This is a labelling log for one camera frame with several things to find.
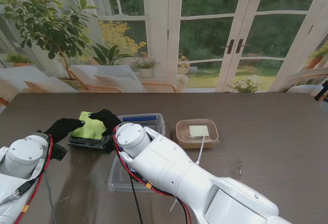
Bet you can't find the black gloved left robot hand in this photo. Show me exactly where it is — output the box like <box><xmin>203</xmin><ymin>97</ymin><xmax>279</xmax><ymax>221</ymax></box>
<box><xmin>43</xmin><ymin>118</ymin><xmax>85</xmax><ymax>145</ymax></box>

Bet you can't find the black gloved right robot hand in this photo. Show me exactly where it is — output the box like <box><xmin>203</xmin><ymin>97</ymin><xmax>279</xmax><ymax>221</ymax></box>
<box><xmin>88</xmin><ymin>109</ymin><xmax>122</xmax><ymax>137</ymax></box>

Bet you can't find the clear lid with green sheet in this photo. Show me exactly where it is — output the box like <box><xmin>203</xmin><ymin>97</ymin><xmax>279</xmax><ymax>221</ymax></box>
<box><xmin>70</xmin><ymin>111</ymin><xmax>109</xmax><ymax>142</ymax></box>

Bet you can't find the black plastic food tray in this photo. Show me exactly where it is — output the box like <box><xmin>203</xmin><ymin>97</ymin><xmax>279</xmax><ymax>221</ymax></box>
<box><xmin>67</xmin><ymin>134</ymin><xmax>111</xmax><ymax>150</ymax></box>

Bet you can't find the brown kraft paper bowl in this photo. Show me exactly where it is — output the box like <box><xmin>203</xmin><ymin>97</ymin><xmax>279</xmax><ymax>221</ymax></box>
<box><xmin>175</xmin><ymin>118</ymin><xmax>220</xmax><ymax>150</ymax></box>

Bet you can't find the clear lid with white label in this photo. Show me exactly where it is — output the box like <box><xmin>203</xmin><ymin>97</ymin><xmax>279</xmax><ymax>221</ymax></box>
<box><xmin>176</xmin><ymin>118</ymin><xmax>220</xmax><ymax>144</ymax></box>

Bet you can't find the clear container with blue clips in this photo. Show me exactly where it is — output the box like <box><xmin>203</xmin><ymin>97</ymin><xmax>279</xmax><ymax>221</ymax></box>
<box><xmin>117</xmin><ymin>113</ymin><xmax>166</xmax><ymax>136</ymax></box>

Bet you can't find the clear lid with blue sticker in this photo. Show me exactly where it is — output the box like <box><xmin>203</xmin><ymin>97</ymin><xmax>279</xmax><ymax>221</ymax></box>
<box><xmin>107</xmin><ymin>154</ymin><xmax>157</xmax><ymax>193</ymax></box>

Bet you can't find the black tripod stand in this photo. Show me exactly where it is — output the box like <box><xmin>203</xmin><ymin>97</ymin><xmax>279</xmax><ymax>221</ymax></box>
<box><xmin>314</xmin><ymin>80</ymin><xmax>328</xmax><ymax>101</ymax></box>

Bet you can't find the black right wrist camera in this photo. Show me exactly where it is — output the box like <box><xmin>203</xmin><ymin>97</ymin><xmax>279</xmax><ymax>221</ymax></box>
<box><xmin>104</xmin><ymin>138</ymin><xmax>116</xmax><ymax>154</ymax></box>

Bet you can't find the red left arm cable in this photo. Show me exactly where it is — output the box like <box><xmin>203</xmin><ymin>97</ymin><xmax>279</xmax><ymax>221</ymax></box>
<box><xmin>15</xmin><ymin>136</ymin><xmax>54</xmax><ymax>224</ymax></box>

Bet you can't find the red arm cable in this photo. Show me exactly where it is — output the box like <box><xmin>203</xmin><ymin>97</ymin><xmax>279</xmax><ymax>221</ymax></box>
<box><xmin>15</xmin><ymin>136</ymin><xmax>54</xmax><ymax>224</ymax></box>
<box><xmin>114</xmin><ymin>131</ymin><xmax>192</xmax><ymax>224</ymax></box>

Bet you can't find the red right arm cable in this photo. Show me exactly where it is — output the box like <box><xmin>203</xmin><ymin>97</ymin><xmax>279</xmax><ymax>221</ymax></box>
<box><xmin>114</xmin><ymin>131</ymin><xmax>192</xmax><ymax>224</ymax></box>

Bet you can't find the grey cable with black plug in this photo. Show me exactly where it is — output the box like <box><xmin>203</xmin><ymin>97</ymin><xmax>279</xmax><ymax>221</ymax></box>
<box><xmin>0</xmin><ymin>172</ymin><xmax>57</xmax><ymax>224</ymax></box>

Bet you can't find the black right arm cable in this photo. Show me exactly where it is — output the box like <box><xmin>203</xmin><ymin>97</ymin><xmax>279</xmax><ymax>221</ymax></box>
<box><xmin>129</xmin><ymin>175</ymin><xmax>144</xmax><ymax>224</ymax></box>

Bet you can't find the white cable tie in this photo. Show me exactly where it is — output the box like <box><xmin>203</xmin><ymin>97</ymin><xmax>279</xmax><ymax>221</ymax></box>
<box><xmin>169</xmin><ymin>135</ymin><xmax>207</xmax><ymax>212</ymax></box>

